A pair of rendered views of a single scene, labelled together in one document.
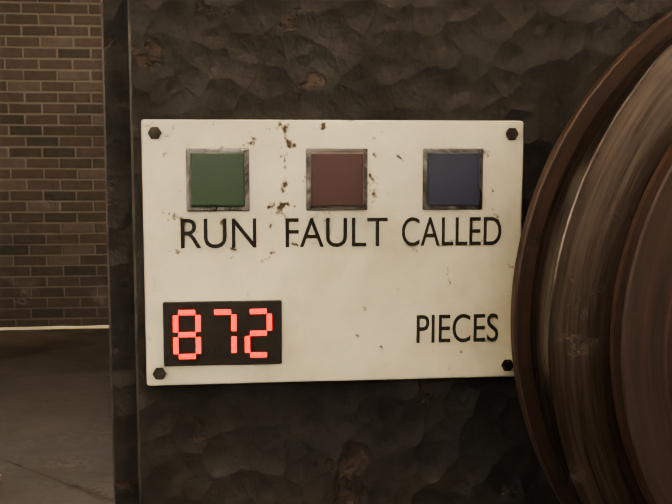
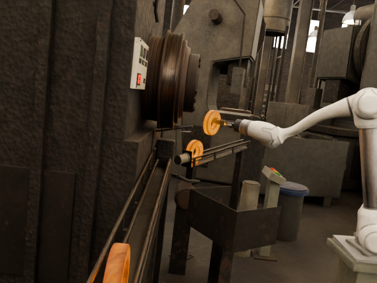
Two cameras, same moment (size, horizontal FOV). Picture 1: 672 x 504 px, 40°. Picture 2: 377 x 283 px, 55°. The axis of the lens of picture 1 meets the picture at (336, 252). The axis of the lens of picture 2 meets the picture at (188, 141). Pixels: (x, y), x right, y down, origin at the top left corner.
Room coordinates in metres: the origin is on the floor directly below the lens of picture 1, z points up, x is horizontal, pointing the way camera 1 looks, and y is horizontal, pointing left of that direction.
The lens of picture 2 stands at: (0.27, 1.41, 1.07)
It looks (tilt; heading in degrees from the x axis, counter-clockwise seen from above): 7 degrees down; 276
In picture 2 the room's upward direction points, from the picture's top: 7 degrees clockwise
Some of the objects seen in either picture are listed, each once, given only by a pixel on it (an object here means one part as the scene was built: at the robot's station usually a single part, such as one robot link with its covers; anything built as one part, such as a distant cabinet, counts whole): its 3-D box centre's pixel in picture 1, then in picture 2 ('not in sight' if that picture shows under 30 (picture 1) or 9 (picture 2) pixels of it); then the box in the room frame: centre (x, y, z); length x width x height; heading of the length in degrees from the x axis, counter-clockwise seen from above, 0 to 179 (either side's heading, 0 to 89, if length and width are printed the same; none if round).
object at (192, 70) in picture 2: not in sight; (192, 83); (0.47, -0.36, 1.11); 0.28 x 0.06 x 0.28; 96
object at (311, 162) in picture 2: not in sight; (285, 163); (-0.46, -2.92, 0.39); 1.03 x 0.83 x 0.77; 21
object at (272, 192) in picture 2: not in sight; (269, 212); (-0.10, -1.10, 0.31); 0.24 x 0.16 x 0.62; 96
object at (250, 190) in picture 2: not in sight; (246, 218); (0.06, -1.05, 0.26); 0.12 x 0.12 x 0.52
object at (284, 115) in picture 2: not in sight; (294, 138); (-0.83, -4.62, 0.55); 1.10 x 0.53 x 1.10; 116
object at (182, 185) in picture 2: not in sight; (182, 226); (0.46, -0.69, 0.27); 0.22 x 0.13 x 0.53; 96
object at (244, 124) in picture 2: not in sight; (246, 127); (0.16, -0.70, 0.91); 0.09 x 0.06 x 0.09; 61
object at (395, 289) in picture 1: (335, 251); (140, 65); (0.64, 0.00, 1.15); 0.26 x 0.02 x 0.18; 96
